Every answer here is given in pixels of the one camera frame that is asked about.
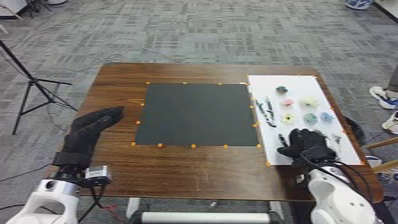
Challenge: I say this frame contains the dark mat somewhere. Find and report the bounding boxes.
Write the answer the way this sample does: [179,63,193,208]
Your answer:
[132,83,260,147]

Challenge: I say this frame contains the yellow flower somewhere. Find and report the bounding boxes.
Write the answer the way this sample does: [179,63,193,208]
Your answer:
[280,113,298,125]

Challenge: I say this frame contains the black cable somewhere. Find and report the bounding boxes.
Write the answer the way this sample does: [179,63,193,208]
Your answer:
[330,160,374,203]

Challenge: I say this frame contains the white sheet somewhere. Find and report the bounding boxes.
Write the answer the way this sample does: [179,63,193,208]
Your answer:
[244,74,363,167]

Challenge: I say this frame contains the pale green flower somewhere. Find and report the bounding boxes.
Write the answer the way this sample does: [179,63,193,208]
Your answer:
[301,112,319,124]

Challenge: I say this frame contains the pale grey bar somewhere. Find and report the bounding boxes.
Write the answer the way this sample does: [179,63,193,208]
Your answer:
[138,211,280,224]

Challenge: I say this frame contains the black tripod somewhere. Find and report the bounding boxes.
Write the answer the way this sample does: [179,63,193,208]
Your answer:
[0,39,79,136]

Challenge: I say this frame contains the cream white flower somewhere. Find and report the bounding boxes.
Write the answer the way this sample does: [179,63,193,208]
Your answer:
[298,96,319,108]

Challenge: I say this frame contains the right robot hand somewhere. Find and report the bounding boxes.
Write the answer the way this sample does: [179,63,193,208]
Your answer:
[275,128,338,165]

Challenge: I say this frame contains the person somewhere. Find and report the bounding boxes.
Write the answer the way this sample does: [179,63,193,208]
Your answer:
[367,64,398,135]

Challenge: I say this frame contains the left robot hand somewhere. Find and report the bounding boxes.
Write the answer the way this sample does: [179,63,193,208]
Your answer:
[51,106,125,167]

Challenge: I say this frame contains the blue and white vase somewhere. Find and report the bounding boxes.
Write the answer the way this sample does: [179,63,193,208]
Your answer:
[342,0,376,11]

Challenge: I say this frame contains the blue flower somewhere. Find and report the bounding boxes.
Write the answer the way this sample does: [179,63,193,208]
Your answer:
[317,111,335,123]

